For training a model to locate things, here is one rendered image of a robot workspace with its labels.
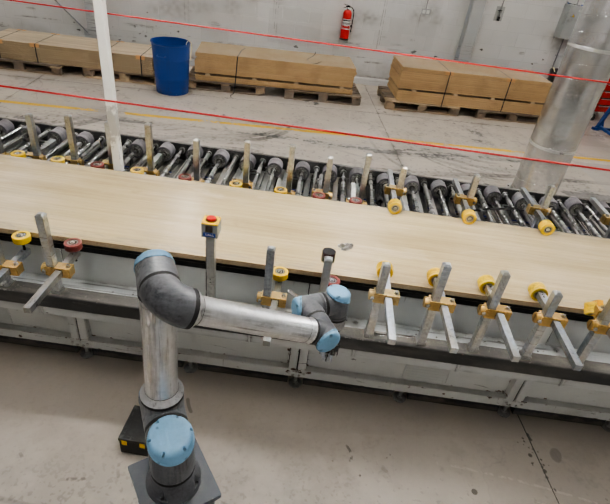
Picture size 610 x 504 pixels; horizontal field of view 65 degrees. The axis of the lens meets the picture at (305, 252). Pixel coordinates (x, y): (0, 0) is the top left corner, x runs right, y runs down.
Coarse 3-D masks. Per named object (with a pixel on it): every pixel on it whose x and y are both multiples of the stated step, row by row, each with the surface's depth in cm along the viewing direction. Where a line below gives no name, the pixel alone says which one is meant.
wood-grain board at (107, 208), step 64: (0, 192) 258; (64, 192) 266; (128, 192) 274; (192, 192) 282; (256, 192) 291; (192, 256) 232; (256, 256) 236; (320, 256) 243; (384, 256) 249; (448, 256) 256; (512, 256) 263; (576, 256) 271
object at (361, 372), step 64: (64, 256) 242; (128, 256) 239; (0, 320) 276; (64, 320) 273; (384, 320) 249; (512, 320) 242; (576, 320) 239; (320, 384) 285; (384, 384) 276; (448, 384) 277; (512, 384) 270
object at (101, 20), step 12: (96, 0) 243; (96, 12) 246; (96, 24) 249; (108, 36) 255; (108, 48) 257; (108, 60) 260; (108, 72) 263; (108, 84) 267; (108, 96) 271; (108, 108) 274; (108, 120) 279; (120, 144) 290; (120, 156) 292; (120, 168) 296
